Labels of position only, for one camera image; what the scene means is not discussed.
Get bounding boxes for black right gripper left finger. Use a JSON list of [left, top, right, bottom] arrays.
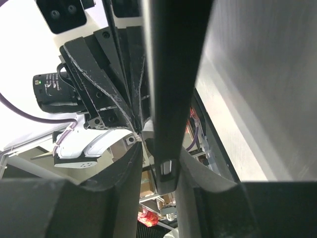
[[0, 142, 143, 238]]

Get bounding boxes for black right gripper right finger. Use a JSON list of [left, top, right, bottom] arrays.
[[175, 150, 317, 238]]

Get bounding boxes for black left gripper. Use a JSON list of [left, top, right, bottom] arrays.
[[33, 26, 150, 134]]

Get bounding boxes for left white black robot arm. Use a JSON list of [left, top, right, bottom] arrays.
[[33, 0, 150, 169]]

